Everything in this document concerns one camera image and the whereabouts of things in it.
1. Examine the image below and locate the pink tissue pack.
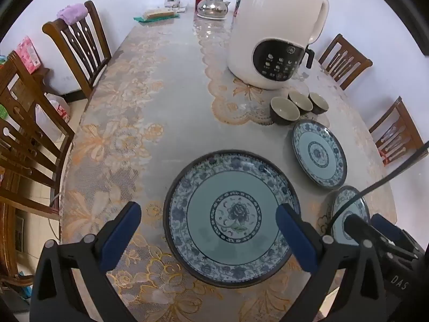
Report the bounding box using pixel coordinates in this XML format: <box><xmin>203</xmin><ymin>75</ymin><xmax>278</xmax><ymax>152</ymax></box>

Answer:
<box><xmin>15</xmin><ymin>36</ymin><xmax>42</xmax><ymax>74</ymax></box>

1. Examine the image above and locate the wooden chair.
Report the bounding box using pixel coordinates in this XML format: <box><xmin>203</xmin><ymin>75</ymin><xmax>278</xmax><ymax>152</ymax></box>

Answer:
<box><xmin>0</xmin><ymin>188</ymin><xmax>61</xmax><ymax>289</ymax></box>
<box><xmin>0</xmin><ymin>51</ymin><xmax>76</xmax><ymax>222</ymax></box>
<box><xmin>318</xmin><ymin>34</ymin><xmax>373</xmax><ymax>90</ymax></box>
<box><xmin>42</xmin><ymin>1</ymin><xmax>113</xmax><ymax>99</ymax></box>
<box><xmin>369</xmin><ymin>96</ymin><xmax>424</xmax><ymax>167</ymax></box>

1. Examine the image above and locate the black cable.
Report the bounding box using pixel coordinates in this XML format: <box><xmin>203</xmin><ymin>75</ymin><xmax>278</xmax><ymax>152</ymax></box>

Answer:
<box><xmin>327</xmin><ymin>141</ymin><xmax>429</xmax><ymax>235</ymax></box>

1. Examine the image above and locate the purple towel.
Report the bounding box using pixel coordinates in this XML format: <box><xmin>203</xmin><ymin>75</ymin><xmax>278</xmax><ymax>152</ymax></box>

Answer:
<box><xmin>56</xmin><ymin>3</ymin><xmax>88</xmax><ymax>25</ymax></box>

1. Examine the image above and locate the white plastic bag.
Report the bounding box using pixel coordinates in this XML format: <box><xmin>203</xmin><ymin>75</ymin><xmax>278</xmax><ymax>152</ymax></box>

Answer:
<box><xmin>35</xmin><ymin>93</ymin><xmax>71</xmax><ymax>141</ymax></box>

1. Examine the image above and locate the steel kettle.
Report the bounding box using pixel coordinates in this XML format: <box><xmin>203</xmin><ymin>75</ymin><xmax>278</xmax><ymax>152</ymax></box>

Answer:
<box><xmin>197</xmin><ymin>0</ymin><xmax>231</xmax><ymax>19</ymax></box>

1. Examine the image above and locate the dark bowl cream inside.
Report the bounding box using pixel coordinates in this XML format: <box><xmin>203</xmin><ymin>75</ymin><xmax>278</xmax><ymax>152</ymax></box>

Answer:
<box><xmin>270</xmin><ymin>96</ymin><xmax>301</xmax><ymax>126</ymax></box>
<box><xmin>287</xmin><ymin>90</ymin><xmax>314</xmax><ymax>115</ymax></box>
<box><xmin>308</xmin><ymin>92</ymin><xmax>331</xmax><ymax>115</ymax></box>

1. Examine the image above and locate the floral lace tablecloth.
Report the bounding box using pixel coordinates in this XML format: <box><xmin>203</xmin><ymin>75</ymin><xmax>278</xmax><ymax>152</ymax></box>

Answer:
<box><xmin>58</xmin><ymin>0</ymin><xmax>398</xmax><ymax>322</ymax></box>

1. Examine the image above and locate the orange lace table runner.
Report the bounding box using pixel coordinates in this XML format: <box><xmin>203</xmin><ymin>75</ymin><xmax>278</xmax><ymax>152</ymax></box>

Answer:
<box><xmin>193</xmin><ymin>17</ymin><xmax>292</xmax><ymax>125</ymax></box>

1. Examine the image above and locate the large blue floral plate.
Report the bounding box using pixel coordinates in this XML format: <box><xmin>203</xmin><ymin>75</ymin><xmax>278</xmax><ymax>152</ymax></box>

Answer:
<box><xmin>163</xmin><ymin>150</ymin><xmax>301</xmax><ymax>288</ymax></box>

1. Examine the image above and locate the green mat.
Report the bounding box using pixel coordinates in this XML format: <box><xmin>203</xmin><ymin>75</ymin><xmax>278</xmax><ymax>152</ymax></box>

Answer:
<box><xmin>133</xmin><ymin>13</ymin><xmax>182</xmax><ymax>24</ymax></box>

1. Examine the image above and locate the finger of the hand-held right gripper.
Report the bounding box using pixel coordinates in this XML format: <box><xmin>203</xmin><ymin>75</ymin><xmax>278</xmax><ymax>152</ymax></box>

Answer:
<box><xmin>343</xmin><ymin>213</ymin><xmax>418</xmax><ymax>260</ymax></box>
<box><xmin>370</xmin><ymin>213</ymin><xmax>424</xmax><ymax>252</ymax></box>

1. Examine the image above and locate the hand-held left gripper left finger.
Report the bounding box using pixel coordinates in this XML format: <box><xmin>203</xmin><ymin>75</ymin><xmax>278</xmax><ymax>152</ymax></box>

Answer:
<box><xmin>29</xmin><ymin>202</ymin><xmax>141</xmax><ymax>322</ymax></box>

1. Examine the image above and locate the white soy milk maker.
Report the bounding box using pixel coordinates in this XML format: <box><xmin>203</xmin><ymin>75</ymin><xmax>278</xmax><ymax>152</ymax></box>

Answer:
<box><xmin>226</xmin><ymin>0</ymin><xmax>331</xmax><ymax>90</ymax></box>

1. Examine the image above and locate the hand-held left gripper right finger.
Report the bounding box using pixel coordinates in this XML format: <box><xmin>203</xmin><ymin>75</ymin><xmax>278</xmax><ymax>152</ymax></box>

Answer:
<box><xmin>275</xmin><ymin>203</ymin><xmax>389</xmax><ymax>322</ymax></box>

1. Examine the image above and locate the small blue floral plate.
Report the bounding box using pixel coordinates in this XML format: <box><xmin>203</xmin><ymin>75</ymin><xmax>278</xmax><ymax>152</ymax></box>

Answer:
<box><xmin>327</xmin><ymin>185</ymin><xmax>371</xmax><ymax>242</ymax></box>

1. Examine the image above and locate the medium blue floral plate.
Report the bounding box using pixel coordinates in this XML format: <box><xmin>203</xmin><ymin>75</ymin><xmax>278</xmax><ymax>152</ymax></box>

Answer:
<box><xmin>291</xmin><ymin>120</ymin><xmax>347</xmax><ymax>190</ymax></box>

